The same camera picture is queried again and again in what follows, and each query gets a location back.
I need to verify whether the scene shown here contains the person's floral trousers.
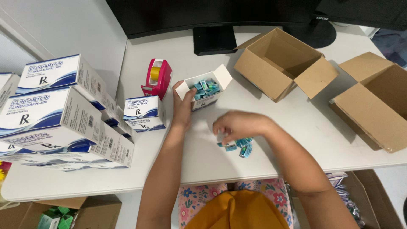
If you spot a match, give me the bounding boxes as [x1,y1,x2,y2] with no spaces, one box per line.
[178,178,294,229]

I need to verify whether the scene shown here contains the loose pile of blue capsule packets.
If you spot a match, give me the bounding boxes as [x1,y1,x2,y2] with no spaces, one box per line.
[217,137,254,159]

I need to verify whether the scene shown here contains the person's right hand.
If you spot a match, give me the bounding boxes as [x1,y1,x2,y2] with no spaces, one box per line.
[212,111,271,145]

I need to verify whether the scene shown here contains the cardboard box with green packets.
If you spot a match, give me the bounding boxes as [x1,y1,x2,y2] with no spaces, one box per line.
[0,195,122,229]

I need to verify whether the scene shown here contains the person's left hand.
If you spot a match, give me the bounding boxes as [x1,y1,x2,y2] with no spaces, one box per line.
[172,80,198,128]

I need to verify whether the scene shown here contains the flower-print bag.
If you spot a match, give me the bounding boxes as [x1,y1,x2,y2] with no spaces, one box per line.
[0,160,13,204]

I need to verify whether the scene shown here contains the black monitor with round base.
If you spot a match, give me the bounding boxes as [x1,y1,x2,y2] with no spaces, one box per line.
[282,0,407,49]

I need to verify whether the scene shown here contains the large open brown cardboard box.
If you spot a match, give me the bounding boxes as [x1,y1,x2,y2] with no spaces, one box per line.
[329,52,407,154]

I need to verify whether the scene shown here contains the black monitor with square stand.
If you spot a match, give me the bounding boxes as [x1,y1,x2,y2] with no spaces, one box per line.
[106,0,322,56]

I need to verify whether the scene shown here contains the cardboard box with foil packets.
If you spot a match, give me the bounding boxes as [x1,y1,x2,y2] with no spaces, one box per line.
[325,169,405,229]

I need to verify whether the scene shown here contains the blue patterned fabric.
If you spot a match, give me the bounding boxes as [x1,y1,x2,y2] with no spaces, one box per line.
[371,28,407,69]

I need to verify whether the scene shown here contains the stack of large white medicine boxes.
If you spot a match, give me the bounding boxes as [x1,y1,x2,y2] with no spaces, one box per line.
[0,54,135,172]

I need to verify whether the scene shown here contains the person's orange shirt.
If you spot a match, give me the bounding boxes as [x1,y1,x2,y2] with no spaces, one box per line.
[184,190,290,229]

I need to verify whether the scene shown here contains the blue capsule packets in box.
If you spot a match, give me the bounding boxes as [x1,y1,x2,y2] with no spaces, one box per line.
[190,79,221,101]

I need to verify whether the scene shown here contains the pink tape dispenser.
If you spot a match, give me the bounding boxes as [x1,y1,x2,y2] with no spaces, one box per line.
[141,59,173,101]

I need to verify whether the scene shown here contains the small white medicine box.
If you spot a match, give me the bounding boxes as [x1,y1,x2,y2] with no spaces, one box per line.
[124,95,166,121]
[126,117,167,133]

